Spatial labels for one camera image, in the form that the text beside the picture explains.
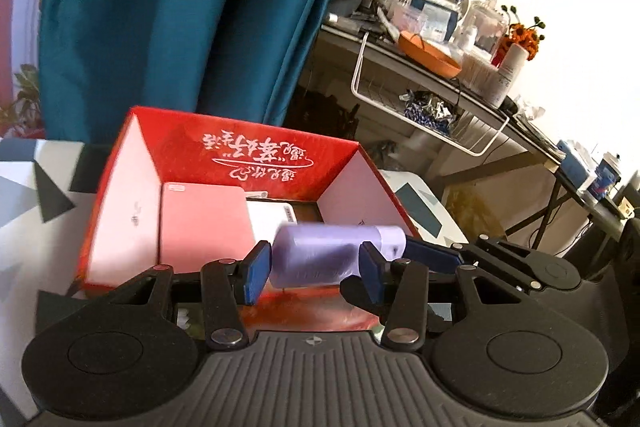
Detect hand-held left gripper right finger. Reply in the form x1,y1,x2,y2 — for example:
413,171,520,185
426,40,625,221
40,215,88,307
340,242,506,350

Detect white box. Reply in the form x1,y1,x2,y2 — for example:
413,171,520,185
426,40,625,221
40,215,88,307
245,202,298,243

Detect red strawberry cardboard box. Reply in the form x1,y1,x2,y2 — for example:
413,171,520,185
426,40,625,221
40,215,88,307
75,106,443,333

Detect geometric patterned tablecloth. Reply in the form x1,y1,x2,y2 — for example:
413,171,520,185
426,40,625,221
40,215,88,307
0,138,471,427

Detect pink jar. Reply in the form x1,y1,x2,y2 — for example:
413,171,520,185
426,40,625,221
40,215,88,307
392,0,426,30

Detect teal curtain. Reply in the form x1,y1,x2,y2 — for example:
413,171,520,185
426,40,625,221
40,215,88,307
37,0,373,142

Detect pink box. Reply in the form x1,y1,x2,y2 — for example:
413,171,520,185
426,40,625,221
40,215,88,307
158,181,256,278

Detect white wire basket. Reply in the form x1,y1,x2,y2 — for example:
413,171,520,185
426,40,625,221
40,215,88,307
351,32,511,156

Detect cluttered desk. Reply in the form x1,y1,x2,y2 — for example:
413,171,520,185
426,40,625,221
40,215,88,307
320,22,640,258

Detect purple plastic bag roll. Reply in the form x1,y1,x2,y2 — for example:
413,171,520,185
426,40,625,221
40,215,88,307
269,223,407,290

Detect dark items under desk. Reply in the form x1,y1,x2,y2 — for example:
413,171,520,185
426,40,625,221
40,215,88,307
285,89,361,140

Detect orange bowl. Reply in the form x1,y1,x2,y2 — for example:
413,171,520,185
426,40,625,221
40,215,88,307
397,32,463,78

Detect cotton swab box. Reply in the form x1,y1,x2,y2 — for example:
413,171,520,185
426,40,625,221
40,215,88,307
460,52,501,92

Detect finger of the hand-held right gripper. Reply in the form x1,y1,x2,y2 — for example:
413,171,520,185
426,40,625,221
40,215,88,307
406,234,531,280

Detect blue white carton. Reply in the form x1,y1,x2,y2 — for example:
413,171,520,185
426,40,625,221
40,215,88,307
557,139,598,192

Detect wall poster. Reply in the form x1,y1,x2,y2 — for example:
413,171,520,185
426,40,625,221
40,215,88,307
0,0,63,140

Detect blue packet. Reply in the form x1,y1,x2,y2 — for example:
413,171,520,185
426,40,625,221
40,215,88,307
410,0,463,38

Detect crumpled white tissues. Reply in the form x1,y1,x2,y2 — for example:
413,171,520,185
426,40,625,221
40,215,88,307
515,96,546,120

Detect black bag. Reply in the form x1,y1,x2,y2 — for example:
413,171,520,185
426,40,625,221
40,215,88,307
325,0,381,25

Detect pile of foil wrappers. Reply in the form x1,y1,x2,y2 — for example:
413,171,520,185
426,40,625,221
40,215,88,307
400,89,458,132

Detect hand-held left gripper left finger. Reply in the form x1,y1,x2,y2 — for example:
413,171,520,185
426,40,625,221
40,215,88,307
115,241,273,350

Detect clear acrylic organizer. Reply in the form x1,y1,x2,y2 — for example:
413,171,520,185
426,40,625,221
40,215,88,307
462,0,506,52

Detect orange artificial flowers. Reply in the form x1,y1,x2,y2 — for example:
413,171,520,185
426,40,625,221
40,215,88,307
500,4,546,60

